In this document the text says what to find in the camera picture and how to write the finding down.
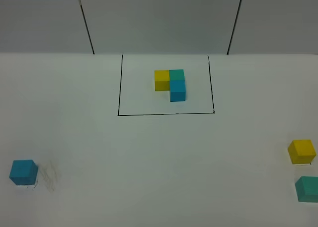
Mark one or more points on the yellow template cube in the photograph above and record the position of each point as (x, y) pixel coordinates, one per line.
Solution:
(162, 80)

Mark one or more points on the blue template cube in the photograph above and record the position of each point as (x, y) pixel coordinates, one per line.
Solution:
(177, 90)

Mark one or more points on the green template cube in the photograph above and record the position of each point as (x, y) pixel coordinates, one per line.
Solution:
(176, 74)

